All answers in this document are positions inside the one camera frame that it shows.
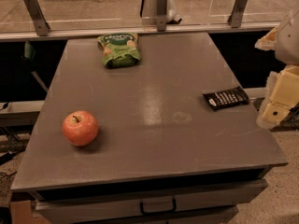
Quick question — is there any horizontal metal rail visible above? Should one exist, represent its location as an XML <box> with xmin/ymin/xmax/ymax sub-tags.
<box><xmin>0</xmin><ymin>21</ymin><xmax>279</xmax><ymax>42</ymax></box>

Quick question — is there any red apple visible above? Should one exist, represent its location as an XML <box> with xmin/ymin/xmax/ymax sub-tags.
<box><xmin>62</xmin><ymin>110</ymin><xmax>99</xmax><ymax>147</ymax></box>

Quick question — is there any green rice chip bag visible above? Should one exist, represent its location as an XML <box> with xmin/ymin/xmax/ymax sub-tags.
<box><xmin>97</xmin><ymin>33</ymin><xmax>141</xmax><ymax>68</ymax></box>

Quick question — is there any black snack bar wrapper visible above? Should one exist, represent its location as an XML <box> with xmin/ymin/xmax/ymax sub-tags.
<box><xmin>203</xmin><ymin>86</ymin><xmax>249</xmax><ymax>111</ymax></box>

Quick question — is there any metal rail bracket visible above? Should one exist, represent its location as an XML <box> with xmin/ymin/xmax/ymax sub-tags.
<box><xmin>23</xmin><ymin>0</ymin><xmax>50</xmax><ymax>36</ymax></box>
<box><xmin>228</xmin><ymin>0</ymin><xmax>248</xmax><ymax>28</ymax></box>
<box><xmin>156</xmin><ymin>0</ymin><xmax>167</xmax><ymax>32</ymax></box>

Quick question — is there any middle metal rail bracket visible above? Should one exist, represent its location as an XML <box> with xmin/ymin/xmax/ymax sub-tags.
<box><xmin>156</xmin><ymin>0</ymin><xmax>167</xmax><ymax>32</ymax></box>

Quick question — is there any right metal rail bracket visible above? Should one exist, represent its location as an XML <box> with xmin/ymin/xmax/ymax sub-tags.
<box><xmin>228</xmin><ymin>0</ymin><xmax>248</xmax><ymax>28</ymax></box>

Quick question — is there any left metal rail bracket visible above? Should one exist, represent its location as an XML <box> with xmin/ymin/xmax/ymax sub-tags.
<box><xmin>23</xmin><ymin>0</ymin><xmax>50</xmax><ymax>36</ymax></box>

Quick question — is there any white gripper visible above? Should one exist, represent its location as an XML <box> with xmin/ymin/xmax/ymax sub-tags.
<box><xmin>254</xmin><ymin>4</ymin><xmax>299</xmax><ymax>129</ymax></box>

